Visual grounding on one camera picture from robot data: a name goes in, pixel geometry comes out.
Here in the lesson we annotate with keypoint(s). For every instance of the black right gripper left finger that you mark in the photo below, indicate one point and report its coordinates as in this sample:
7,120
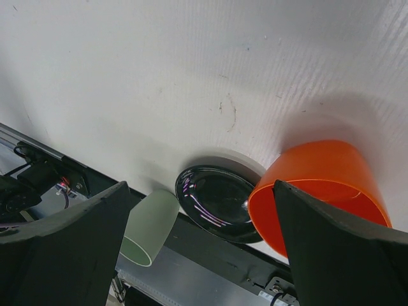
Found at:
67,258

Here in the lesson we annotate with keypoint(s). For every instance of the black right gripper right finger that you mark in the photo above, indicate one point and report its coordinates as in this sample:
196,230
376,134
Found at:
337,258

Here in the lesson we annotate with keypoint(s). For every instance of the black round plate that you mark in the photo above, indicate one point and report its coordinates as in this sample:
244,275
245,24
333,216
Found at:
216,198

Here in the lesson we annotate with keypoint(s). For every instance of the light green cup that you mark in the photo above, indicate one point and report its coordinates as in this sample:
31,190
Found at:
148,226

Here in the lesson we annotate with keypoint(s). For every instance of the white slotted cable duct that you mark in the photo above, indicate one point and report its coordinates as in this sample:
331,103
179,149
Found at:
279,299

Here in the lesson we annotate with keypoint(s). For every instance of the orange plastic bowl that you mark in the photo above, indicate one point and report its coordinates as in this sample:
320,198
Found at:
332,171

